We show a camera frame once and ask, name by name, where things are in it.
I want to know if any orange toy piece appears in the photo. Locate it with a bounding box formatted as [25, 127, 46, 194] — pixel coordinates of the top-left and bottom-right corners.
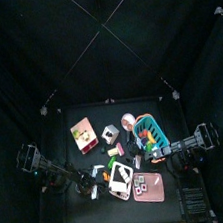
[101, 169, 112, 183]

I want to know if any yellow toy food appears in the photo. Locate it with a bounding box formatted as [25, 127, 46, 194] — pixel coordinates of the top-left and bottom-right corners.
[146, 129, 157, 145]

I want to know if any pink plastic tray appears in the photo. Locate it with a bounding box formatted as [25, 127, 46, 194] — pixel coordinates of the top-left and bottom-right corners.
[130, 168, 167, 207]

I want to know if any teal basket orange handle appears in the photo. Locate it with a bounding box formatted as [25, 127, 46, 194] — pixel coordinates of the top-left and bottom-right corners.
[129, 110, 173, 167]

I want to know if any white toy tray frame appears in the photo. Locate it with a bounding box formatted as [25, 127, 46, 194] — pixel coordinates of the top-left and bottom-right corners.
[104, 158, 139, 204]

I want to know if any white shape sorter cube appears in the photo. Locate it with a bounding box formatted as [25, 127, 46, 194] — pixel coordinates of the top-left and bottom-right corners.
[100, 123, 122, 147]

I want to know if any green toy vegetable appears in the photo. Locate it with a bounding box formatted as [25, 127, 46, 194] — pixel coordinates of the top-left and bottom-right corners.
[105, 154, 119, 170]

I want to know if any purple toy food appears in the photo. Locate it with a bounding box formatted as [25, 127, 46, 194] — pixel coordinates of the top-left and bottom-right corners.
[140, 136, 150, 147]

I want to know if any pink white round toy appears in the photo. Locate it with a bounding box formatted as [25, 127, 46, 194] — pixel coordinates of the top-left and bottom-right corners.
[119, 111, 138, 133]

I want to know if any pink wooden block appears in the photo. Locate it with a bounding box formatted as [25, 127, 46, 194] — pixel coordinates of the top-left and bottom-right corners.
[115, 141, 126, 158]

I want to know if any toy cleaver grey blade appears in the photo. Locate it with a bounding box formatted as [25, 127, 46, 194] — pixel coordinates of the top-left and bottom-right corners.
[132, 154, 144, 172]

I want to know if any white rectangular block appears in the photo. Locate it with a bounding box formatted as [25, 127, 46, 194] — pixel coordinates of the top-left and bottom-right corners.
[118, 166, 132, 185]

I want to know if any red toy food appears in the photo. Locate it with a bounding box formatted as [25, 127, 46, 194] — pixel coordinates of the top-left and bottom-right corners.
[138, 130, 149, 140]

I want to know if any yellow wooden block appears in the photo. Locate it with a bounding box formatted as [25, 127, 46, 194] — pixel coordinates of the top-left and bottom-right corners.
[106, 146, 121, 157]

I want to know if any green toy food in basket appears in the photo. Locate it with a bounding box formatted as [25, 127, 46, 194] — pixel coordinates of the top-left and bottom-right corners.
[144, 142, 155, 153]

